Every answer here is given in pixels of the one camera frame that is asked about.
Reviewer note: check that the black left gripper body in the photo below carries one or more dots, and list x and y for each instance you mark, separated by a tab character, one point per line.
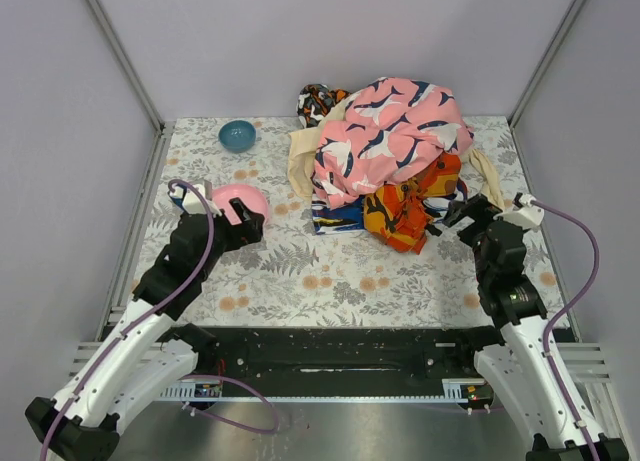
232	229

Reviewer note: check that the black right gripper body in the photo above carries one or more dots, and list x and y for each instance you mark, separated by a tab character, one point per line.
473	216

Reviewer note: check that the orange camouflage cloth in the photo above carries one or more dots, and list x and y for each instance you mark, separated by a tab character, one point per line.
403	216

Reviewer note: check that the cream plain cloth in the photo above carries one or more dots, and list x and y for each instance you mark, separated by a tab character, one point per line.
304	143

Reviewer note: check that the pink whale print cloth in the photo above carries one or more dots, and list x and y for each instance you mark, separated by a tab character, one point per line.
392	130

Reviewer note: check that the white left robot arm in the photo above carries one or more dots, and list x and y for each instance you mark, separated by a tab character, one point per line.
146	352

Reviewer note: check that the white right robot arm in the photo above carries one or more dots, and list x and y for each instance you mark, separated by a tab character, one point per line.
518	355

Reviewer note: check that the blue white patterned cloth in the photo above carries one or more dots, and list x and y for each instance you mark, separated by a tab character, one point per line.
350	217

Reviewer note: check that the black orange patterned cloth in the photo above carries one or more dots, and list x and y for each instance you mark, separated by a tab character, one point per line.
315	101

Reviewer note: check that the pink plastic bowl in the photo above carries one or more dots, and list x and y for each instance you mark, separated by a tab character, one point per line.
250	196

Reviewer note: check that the blue ceramic bowl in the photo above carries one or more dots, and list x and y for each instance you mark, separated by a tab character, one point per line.
237	136

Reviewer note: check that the floral table mat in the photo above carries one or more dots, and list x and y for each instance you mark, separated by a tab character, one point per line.
294	276

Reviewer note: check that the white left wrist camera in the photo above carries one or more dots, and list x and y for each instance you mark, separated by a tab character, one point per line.
187	200

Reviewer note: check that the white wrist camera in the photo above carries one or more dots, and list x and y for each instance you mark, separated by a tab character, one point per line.
187	200
525	212

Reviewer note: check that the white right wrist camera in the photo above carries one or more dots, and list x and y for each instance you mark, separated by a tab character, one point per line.
525	212

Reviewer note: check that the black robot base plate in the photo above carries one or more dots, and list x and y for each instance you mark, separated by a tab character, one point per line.
245	356

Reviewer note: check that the grey slotted cable duct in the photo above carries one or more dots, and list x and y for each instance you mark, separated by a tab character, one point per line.
431	391

